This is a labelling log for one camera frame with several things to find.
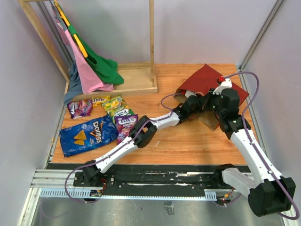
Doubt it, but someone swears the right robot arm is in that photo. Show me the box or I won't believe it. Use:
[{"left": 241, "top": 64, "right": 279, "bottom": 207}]
[{"left": 203, "top": 88, "right": 300, "bottom": 220}]

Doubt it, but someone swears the purple berries candy bag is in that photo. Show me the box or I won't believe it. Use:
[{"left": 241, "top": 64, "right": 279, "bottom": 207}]
[{"left": 114, "top": 114, "right": 138, "bottom": 145}]

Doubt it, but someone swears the blue grey cloth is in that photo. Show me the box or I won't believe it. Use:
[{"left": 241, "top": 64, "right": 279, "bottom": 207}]
[{"left": 63, "top": 62, "right": 83, "bottom": 105}]

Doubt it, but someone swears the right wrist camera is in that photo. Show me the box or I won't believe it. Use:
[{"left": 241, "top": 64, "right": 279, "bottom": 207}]
[{"left": 213, "top": 77, "right": 232, "bottom": 95}]

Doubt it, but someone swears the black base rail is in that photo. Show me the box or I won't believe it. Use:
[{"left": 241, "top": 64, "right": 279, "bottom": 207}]
[{"left": 73, "top": 164, "right": 232, "bottom": 193}]

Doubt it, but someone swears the red brown paper bag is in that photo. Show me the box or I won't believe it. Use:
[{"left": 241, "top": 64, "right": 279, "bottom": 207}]
[{"left": 174, "top": 63, "right": 250, "bottom": 131}]

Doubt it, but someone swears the grey slotted cable duct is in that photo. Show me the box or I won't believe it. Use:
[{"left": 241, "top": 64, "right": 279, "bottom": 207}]
[{"left": 40, "top": 188, "right": 217, "bottom": 201}]

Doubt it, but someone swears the right aluminium frame post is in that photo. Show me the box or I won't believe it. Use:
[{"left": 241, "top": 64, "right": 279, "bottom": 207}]
[{"left": 238, "top": 0, "right": 286, "bottom": 71}]

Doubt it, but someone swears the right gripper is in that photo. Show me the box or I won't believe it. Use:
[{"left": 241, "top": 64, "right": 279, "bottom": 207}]
[{"left": 199, "top": 88, "right": 225, "bottom": 118}]

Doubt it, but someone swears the green cloth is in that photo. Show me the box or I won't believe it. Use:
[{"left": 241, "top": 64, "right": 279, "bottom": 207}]
[{"left": 59, "top": 16, "right": 124, "bottom": 85}]

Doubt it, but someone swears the yellow hanger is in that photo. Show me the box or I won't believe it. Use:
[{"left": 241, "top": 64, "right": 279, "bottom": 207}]
[{"left": 54, "top": 0, "right": 88, "bottom": 58}]

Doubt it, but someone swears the blue chips bag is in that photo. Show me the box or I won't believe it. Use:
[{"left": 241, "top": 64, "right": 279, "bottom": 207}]
[{"left": 59, "top": 115, "right": 118, "bottom": 157}]

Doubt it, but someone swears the pink cloth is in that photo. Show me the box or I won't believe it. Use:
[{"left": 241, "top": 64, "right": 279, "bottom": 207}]
[{"left": 56, "top": 19, "right": 114, "bottom": 94}]

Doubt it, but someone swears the aluminium frame post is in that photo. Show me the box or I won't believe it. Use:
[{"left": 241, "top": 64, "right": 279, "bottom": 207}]
[
  {"left": 238, "top": 0, "right": 286, "bottom": 71},
  {"left": 36, "top": 1, "right": 73, "bottom": 68}
]

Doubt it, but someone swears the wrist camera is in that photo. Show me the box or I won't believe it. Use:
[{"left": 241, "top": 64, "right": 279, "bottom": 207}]
[
  {"left": 185, "top": 90, "right": 197, "bottom": 98},
  {"left": 213, "top": 77, "right": 232, "bottom": 95}
]

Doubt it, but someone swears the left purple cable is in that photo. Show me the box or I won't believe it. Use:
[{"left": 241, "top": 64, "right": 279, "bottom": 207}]
[{"left": 64, "top": 94, "right": 189, "bottom": 204}]

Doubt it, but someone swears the wooden clothes rack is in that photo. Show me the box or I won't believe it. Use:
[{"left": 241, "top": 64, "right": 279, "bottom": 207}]
[{"left": 17, "top": 0, "right": 158, "bottom": 101}]

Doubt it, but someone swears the front aluminium rail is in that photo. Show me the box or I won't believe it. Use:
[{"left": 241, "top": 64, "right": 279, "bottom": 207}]
[{"left": 30, "top": 169, "right": 71, "bottom": 188}]

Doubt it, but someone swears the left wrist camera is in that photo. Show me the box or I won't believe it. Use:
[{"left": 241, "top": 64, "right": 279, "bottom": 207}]
[{"left": 185, "top": 90, "right": 197, "bottom": 98}]

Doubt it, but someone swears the green yellow candy bag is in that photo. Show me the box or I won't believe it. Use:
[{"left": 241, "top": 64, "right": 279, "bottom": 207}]
[{"left": 102, "top": 95, "right": 126, "bottom": 112}]

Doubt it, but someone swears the left aluminium frame post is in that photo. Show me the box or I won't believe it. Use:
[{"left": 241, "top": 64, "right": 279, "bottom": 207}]
[{"left": 36, "top": 1, "right": 73, "bottom": 68}]

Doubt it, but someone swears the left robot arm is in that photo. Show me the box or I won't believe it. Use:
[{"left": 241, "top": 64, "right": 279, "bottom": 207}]
[{"left": 82, "top": 95, "right": 205, "bottom": 186}]

